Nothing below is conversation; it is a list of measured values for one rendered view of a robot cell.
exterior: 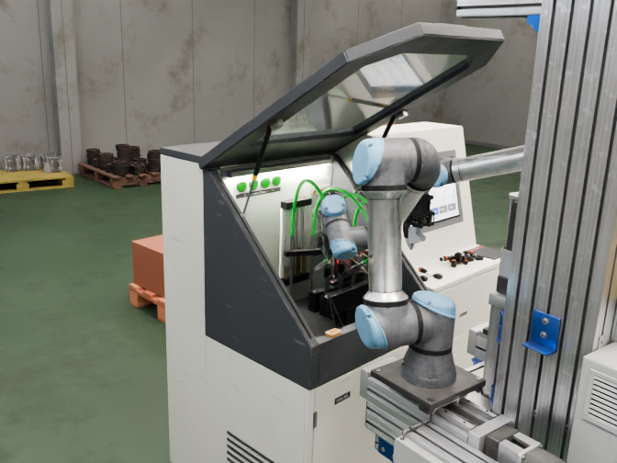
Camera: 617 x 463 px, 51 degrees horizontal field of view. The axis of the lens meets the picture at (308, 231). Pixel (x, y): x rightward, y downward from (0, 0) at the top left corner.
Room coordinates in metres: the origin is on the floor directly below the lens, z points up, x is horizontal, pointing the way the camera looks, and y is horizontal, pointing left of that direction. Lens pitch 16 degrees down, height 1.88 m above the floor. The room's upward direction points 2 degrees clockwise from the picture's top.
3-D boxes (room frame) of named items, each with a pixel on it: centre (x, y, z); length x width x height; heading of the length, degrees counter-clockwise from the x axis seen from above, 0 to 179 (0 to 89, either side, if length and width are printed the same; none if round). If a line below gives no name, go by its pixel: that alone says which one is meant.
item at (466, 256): (2.77, -0.70, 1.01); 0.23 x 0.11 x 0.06; 136
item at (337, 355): (2.18, -0.25, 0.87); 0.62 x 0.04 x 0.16; 136
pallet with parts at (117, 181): (9.23, 2.71, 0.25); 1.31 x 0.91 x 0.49; 38
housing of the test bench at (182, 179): (2.92, 0.01, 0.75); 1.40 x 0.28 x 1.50; 136
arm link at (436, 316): (1.59, -0.33, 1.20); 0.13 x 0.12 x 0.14; 109
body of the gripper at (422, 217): (2.21, -0.39, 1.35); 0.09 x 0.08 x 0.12; 46
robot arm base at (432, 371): (1.59, -0.34, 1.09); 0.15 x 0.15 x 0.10
